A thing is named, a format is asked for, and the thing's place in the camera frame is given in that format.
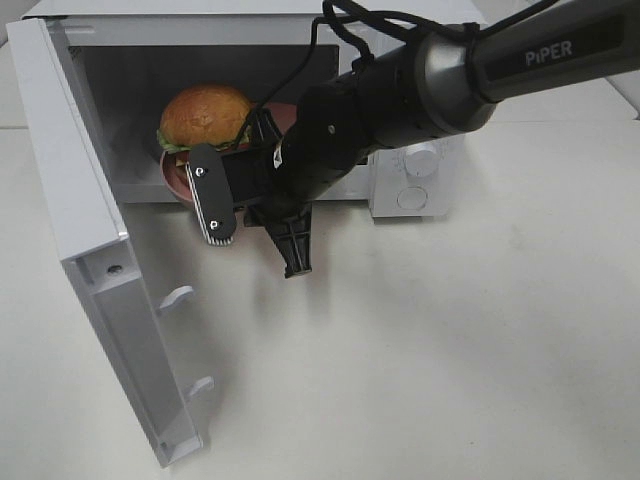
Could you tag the round white door button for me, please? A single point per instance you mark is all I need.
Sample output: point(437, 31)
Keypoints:
point(412, 198)

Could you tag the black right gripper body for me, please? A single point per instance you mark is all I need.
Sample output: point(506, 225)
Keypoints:
point(325, 143)

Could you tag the white microwave door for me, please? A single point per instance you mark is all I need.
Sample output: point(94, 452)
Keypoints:
point(93, 243)

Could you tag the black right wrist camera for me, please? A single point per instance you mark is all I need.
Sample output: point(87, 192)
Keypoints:
point(211, 194)

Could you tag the pink round plate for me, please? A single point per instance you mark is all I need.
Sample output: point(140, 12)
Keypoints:
point(174, 176)

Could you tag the burger with lettuce and tomato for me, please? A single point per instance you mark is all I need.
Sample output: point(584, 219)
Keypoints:
point(206, 113)

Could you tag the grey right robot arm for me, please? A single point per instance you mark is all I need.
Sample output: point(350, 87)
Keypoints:
point(416, 80)

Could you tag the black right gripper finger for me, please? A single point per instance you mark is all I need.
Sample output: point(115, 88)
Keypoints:
point(264, 131)
point(292, 238)

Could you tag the white microwave oven body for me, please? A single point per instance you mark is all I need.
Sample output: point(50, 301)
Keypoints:
point(136, 55)

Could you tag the white timer knob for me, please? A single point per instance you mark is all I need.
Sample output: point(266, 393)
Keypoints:
point(421, 160)

